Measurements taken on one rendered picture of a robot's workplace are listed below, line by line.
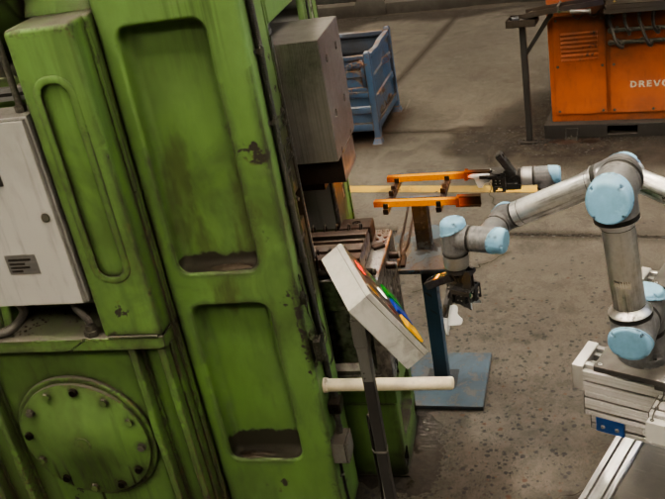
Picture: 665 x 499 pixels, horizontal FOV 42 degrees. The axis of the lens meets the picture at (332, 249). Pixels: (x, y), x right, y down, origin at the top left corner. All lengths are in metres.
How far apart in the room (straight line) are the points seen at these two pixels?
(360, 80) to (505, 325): 2.90
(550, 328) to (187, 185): 2.16
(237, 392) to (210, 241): 0.61
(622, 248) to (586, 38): 4.04
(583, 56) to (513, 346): 2.70
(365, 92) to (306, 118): 3.91
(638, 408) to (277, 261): 1.17
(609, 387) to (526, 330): 1.60
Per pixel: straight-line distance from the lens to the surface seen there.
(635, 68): 6.35
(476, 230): 2.50
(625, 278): 2.40
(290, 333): 2.89
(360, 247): 3.10
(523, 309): 4.49
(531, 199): 2.53
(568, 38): 6.32
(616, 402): 2.80
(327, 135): 2.82
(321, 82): 2.76
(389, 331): 2.47
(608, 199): 2.28
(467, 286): 2.59
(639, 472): 3.26
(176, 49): 2.65
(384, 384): 3.00
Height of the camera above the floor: 2.40
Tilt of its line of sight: 27 degrees down
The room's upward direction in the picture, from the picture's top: 11 degrees counter-clockwise
